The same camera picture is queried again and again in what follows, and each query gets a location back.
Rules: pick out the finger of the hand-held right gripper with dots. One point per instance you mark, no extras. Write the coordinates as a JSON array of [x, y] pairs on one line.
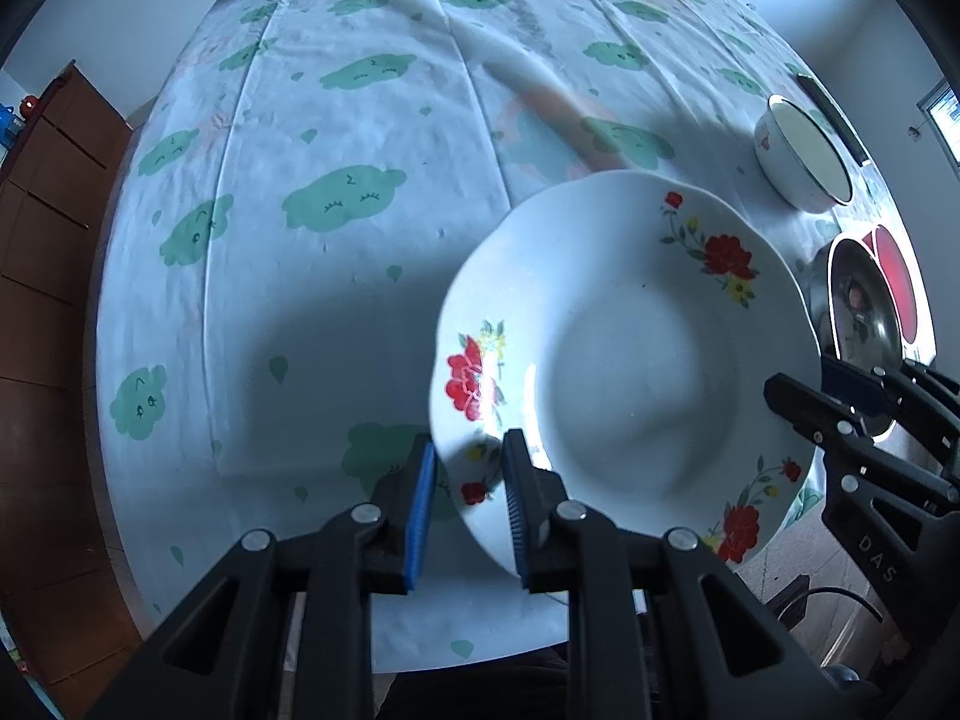
[[851, 390], [810, 405]]

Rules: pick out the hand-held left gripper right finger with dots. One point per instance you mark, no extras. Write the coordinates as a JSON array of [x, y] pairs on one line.
[[516, 510]]

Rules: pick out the red flower white plate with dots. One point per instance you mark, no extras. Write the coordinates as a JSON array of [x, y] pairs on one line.
[[637, 360]]

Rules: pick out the window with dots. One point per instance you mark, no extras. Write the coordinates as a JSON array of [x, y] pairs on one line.
[[945, 120]]

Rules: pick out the small red pot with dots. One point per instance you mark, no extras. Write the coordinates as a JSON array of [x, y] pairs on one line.
[[28, 106]]

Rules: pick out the blue thermos jug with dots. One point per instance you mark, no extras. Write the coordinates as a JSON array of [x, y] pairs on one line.
[[6, 122]]

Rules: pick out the person's dark clothing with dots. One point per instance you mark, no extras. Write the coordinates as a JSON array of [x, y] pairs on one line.
[[480, 690]]

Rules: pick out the white enamel bowl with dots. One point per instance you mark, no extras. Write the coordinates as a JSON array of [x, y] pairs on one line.
[[806, 157]]

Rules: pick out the cloud print tablecloth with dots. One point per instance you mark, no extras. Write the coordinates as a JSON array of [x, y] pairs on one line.
[[262, 330]]

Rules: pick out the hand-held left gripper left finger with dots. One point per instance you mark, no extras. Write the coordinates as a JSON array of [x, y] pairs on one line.
[[421, 510]]

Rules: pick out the stainless steel bowl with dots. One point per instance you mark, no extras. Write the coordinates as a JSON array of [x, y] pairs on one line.
[[855, 300]]

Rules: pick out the brown wooden sideboard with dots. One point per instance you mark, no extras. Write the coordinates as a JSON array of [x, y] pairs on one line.
[[45, 240]]

